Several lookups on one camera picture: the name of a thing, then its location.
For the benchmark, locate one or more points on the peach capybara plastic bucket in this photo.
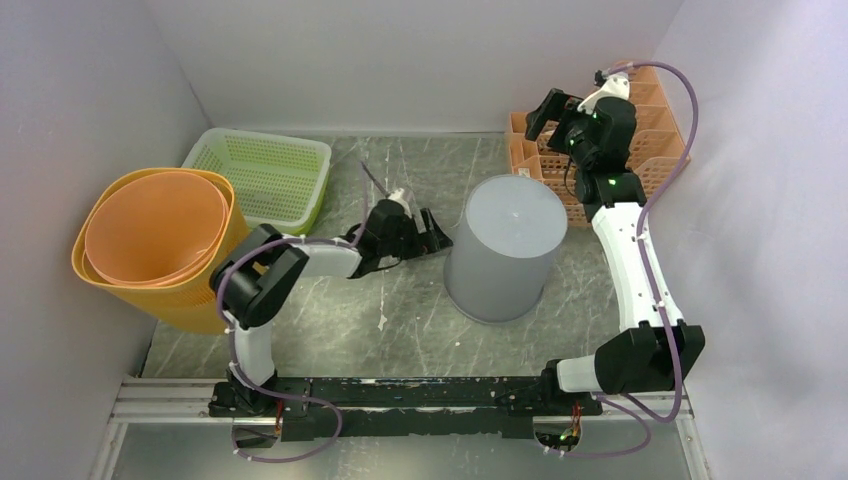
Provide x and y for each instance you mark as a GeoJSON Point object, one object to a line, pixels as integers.
{"type": "Point", "coordinates": [156, 230]}

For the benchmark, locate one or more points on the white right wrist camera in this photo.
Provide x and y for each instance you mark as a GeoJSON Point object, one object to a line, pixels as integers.
{"type": "Point", "coordinates": [609, 85]}

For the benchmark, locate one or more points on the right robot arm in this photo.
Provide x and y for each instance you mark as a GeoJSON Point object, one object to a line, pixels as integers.
{"type": "Point", "coordinates": [655, 348]}

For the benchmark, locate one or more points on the peach plastic desk organizer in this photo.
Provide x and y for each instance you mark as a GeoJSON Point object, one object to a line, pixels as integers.
{"type": "Point", "coordinates": [654, 150]}

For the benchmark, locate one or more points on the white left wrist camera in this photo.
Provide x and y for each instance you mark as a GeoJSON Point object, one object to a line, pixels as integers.
{"type": "Point", "coordinates": [400, 195]}

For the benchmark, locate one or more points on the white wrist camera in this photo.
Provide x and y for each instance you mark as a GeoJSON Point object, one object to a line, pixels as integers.
{"type": "Point", "coordinates": [609, 85]}
{"type": "Point", "coordinates": [400, 195]}

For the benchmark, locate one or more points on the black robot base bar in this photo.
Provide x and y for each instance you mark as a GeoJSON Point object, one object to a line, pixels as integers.
{"type": "Point", "coordinates": [320, 407]}

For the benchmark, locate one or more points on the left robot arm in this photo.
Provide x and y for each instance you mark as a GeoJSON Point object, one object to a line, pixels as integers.
{"type": "Point", "coordinates": [252, 284]}

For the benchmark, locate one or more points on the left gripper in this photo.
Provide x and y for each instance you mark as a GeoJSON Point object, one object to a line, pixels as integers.
{"type": "Point", "coordinates": [432, 242]}

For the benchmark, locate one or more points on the grey plastic bucket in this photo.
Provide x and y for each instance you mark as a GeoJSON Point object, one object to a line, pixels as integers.
{"type": "Point", "coordinates": [505, 246]}

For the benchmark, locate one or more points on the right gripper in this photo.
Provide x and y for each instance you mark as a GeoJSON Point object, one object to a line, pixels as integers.
{"type": "Point", "coordinates": [552, 108]}

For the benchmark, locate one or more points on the white perforated basket tray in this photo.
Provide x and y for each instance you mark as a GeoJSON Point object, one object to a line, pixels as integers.
{"type": "Point", "coordinates": [261, 168]}

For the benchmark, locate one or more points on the green plastic basin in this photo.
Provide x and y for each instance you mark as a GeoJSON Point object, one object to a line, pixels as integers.
{"type": "Point", "coordinates": [304, 207]}

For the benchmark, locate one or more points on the yellow slotted waste basket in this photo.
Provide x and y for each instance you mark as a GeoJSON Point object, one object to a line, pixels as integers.
{"type": "Point", "coordinates": [189, 303]}

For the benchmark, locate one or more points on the aluminium rail frame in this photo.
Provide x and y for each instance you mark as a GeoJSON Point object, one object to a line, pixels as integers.
{"type": "Point", "coordinates": [185, 402]}

